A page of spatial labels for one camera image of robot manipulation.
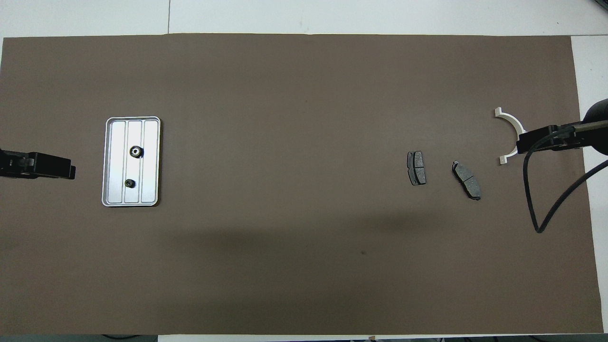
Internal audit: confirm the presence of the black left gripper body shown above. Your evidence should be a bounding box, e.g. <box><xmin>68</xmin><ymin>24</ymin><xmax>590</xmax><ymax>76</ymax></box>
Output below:
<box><xmin>0</xmin><ymin>149</ymin><xmax>76</xmax><ymax>180</ymax></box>

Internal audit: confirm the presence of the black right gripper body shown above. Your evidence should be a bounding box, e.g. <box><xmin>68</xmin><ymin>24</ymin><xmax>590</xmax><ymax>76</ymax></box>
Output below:
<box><xmin>517</xmin><ymin>122</ymin><xmax>586</xmax><ymax>154</ymax></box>

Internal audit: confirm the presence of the silver metal tray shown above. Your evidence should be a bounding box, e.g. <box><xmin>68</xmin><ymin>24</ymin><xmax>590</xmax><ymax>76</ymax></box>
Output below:
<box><xmin>102</xmin><ymin>116</ymin><xmax>162</xmax><ymax>208</ymax></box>

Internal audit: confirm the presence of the dark grey eared brake pad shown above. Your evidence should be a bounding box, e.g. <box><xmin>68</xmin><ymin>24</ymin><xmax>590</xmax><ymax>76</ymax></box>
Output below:
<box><xmin>452</xmin><ymin>161</ymin><xmax>482</xmax><ymax>200</ymax></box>

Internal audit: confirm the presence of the dark grey rectangular brake pad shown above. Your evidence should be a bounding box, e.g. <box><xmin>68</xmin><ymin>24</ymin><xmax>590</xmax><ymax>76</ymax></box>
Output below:
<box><xmin>407</xmin><ymin>151</ymin><xmax>427</xmax><ymax>186</ymax></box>

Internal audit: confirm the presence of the brown table mat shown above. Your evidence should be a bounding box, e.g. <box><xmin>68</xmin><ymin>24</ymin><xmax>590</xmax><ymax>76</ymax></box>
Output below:
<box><xmin>0</xmin><ymin>33</ymin><xmax>592</xmax><ymax>335</ymax></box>

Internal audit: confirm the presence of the white curved plastic bracket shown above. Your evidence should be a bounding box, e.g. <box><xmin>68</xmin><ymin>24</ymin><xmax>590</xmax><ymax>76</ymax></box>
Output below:
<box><xmin>494</xmin><ymin>107</ymin><xmax>525</xmax><ymax>165</ymax></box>

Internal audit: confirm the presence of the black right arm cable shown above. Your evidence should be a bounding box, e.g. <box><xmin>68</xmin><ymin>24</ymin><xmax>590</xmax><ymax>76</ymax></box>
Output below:
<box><xmin>523</xmin><ymin>124</ymin><xmax>608</xmax><ymax>233</ymax></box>

